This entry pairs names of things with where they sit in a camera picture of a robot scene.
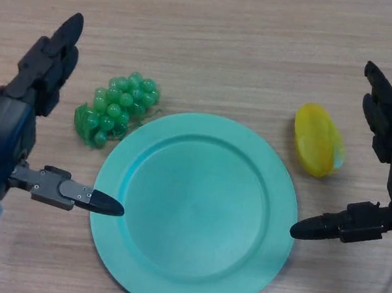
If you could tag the green round plate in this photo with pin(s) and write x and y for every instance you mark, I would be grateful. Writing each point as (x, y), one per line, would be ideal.
(195, 214)

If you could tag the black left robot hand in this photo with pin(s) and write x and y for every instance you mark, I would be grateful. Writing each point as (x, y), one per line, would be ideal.
(2, 122)

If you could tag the yellow starfruit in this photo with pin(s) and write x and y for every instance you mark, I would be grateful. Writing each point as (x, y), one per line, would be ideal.
(316, 143)

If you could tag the green grape bunch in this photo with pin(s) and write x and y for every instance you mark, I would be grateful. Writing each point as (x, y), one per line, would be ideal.
(118, 108)

